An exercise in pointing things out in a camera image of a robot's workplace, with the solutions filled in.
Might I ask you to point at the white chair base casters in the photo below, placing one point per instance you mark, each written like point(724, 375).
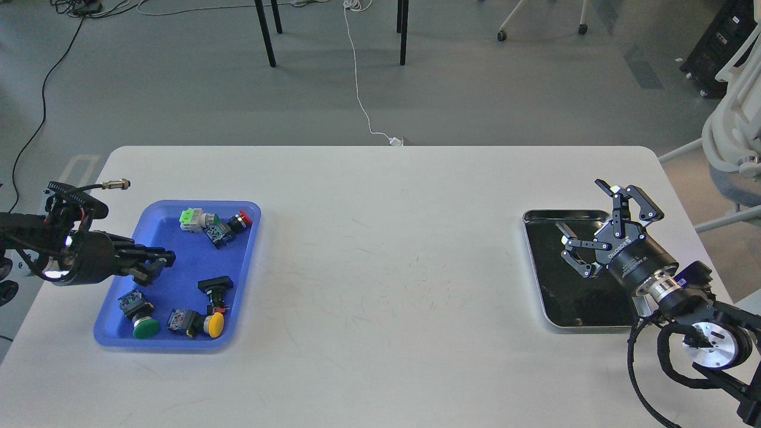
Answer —
point(541, 23)

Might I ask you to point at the blue plastic tray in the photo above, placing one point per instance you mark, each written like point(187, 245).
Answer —
point(176, 287)

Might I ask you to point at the red push button switch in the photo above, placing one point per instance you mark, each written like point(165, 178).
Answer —
point(221, 233)

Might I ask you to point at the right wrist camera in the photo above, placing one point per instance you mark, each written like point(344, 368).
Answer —
point(697, 275)

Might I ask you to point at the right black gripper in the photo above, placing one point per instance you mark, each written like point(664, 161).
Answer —
point(630, 255)

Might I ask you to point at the green white terminal button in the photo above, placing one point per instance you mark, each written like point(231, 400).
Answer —
point(197, 220)

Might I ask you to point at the green mushroom push button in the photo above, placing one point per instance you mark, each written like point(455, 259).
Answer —
point(139, 311)

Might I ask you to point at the yellow push button switch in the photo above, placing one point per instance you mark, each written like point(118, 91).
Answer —
point(192, 323)

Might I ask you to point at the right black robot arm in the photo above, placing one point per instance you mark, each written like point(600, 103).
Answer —
point(700, 338)

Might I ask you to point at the metal tray black liner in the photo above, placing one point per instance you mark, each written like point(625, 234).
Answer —
point(570, 301)

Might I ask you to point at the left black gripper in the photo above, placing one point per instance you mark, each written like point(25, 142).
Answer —
point(94, 256)

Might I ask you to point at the black square push button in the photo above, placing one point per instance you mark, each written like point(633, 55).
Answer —
point(215, 289)

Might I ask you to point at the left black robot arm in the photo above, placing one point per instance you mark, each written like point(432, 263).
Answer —
point(60, 248)

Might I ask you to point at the black equipment case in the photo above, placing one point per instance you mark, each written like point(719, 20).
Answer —
point(729, 29)

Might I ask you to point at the white office chair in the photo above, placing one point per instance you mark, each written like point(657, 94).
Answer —
point(730, 138)

